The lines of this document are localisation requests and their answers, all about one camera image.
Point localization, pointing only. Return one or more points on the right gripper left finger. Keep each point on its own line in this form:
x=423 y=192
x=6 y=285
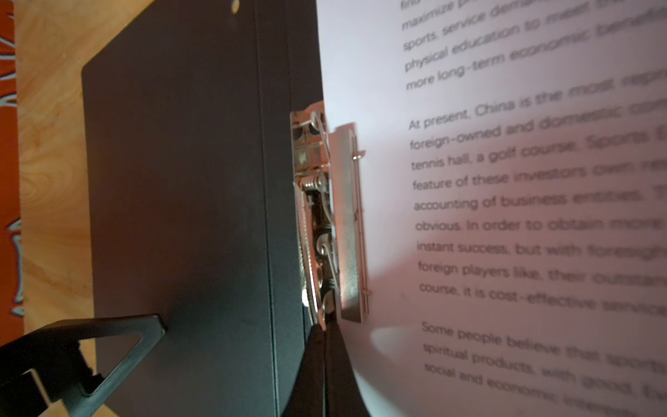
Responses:
x=308 y=394

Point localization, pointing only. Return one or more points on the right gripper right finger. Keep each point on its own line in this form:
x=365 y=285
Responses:
x=343 y=396

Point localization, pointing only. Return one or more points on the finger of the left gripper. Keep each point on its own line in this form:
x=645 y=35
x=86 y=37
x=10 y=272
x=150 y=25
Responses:
x=47 y=366

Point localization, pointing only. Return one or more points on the grey clip folder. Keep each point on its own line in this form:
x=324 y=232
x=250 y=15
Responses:
x=210 y=201

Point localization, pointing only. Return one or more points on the paper sheet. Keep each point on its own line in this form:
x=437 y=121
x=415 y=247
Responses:
x=513 y=193

